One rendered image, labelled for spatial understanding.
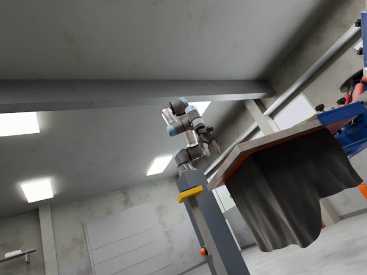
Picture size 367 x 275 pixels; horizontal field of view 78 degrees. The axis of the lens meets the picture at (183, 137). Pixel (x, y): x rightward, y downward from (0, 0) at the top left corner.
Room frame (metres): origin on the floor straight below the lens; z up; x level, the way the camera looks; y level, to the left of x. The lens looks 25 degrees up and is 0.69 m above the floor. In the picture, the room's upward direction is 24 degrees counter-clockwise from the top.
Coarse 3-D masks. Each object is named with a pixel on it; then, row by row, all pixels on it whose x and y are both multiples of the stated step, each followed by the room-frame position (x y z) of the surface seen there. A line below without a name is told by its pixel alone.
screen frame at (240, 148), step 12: (276, 132) 1.01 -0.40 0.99; (288, 132) 1.03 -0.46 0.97; (300, 132) 1.05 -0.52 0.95; (240, 144) 0.95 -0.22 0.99; (252, 144) 0.96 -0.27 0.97; (264, 144) 0.99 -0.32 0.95; (228, 156) 1.05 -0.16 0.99; (240, 156) 1.01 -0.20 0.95; (228, 168) 1.13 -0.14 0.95; (216, 180) 1.30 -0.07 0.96
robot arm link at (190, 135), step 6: (174, 102) 1.52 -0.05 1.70; (180, 102) 1.52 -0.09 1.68; (186, 102) 1.53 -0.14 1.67; (174, 108) 1.53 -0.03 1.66; (180, 108) 1.54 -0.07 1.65; (174, 114) 1.58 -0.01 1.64; (180, 114) 1.57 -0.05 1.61; (180, 120) 1.63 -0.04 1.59; (186, 132) 1.69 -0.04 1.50; (192, 132) 1.70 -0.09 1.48; (186, 138) 1.73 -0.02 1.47; (192, 138) 1.72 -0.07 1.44; (192, 144) 1.75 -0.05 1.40; (192, 150) 1.77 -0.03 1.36; (198, 150) 1.78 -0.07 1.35; (192, 156) 1.79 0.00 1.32; (198, 156) 1.82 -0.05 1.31
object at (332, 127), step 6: (348, 120) 1.25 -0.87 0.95; (330, 126) 1.20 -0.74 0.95; (336, 126) 1.27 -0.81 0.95; (312, 132) 1.16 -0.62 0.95; (330, 132) 1.36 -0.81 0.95; (294, 138) 1.12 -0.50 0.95; (276, 144) 1.08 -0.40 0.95; (258, 150) 1.04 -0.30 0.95; (246, 156) 1.05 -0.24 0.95; (240, 162) 1.11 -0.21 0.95; (234, 168) 1.18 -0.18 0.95
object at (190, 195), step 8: (184, 192) 1.20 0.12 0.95; (192, 192) 1.21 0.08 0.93; (200, 192) 1.26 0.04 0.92; (184, 200) 1.29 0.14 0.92; (192, 200) 1.25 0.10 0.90; (192, 208) 1.25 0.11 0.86; (200, 216) 1.26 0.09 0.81; (200, 224) 1.25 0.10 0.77; (200, 232) 1.28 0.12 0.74; (208, 232) 1.26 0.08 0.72; (208, 240) 1.25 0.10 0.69; (208, 248) 1.24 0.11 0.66; (216, 248) 1.26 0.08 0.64; (216, 256) 1.26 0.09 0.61; (216, 264) 1.25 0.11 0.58; (216, 272) 1.28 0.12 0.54; (224, 272) 1.26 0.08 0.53
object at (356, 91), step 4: (364, 76) 1.52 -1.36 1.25; (356, 80) 1.64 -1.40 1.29; (360, 80) 1.59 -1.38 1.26; (364, 80) 1.53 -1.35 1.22; (360, 84) 1.55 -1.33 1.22; (348, 88) 1.72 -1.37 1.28; (356, 88) 1.55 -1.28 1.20; (360, 88) 1.54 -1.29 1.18; (348, 92) 1.71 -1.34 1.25; (352, 92) 1.80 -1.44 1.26; (356, 92) 1.54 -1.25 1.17; (360, 92) 1.53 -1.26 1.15; (344, 96) 1.68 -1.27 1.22; (348, 96) 1.67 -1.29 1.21; (356, 96) 1.52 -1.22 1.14; (348, 100) 1.66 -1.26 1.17; (352, 100) 1.53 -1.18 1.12; (340, 104) 1.76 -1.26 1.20; (352, 120) 1.48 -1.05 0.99
